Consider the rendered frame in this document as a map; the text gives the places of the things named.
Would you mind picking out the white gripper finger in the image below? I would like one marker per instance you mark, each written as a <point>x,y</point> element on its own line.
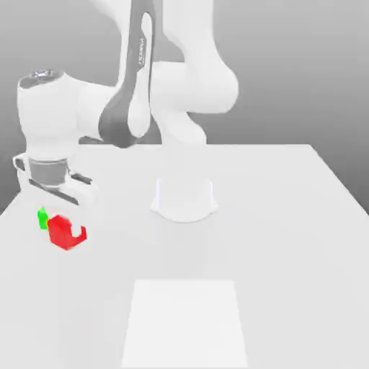
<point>76,223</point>

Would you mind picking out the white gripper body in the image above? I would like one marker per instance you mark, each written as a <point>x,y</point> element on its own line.
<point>62,191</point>

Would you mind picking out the small red cube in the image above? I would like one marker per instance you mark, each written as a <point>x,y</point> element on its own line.
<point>59,233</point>

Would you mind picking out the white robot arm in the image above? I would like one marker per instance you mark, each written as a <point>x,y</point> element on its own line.
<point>199,86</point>

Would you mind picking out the small green cube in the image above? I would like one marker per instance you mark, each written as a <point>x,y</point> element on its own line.
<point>42,219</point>

